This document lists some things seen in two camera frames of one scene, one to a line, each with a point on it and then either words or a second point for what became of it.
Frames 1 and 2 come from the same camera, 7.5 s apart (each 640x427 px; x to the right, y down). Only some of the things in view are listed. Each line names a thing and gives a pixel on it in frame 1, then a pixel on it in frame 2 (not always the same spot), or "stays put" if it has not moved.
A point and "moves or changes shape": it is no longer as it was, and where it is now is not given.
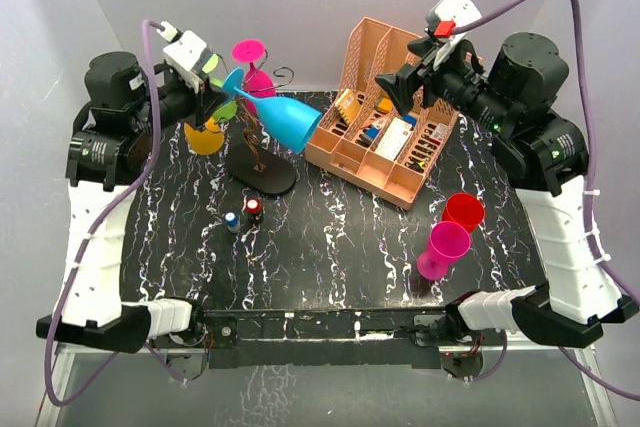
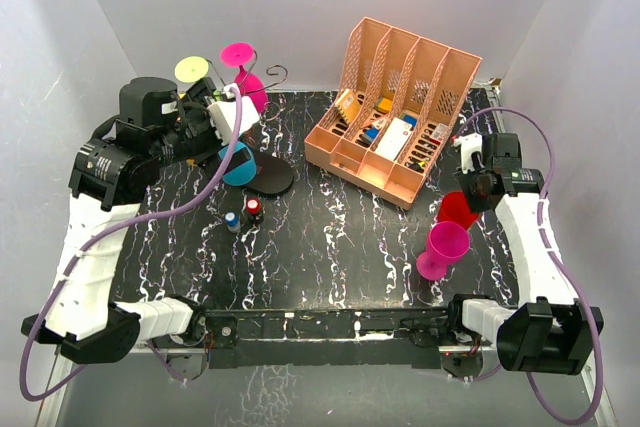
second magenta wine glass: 448,242 stays put
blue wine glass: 292,122 to 242,166
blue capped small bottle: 232,222 stays put
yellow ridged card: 348,105 stays put
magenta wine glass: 257,83 moves or changes shape
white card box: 393,138 stays put
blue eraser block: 372,132 stays put
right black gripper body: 457,83 to 471,183
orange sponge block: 385,105 stays put
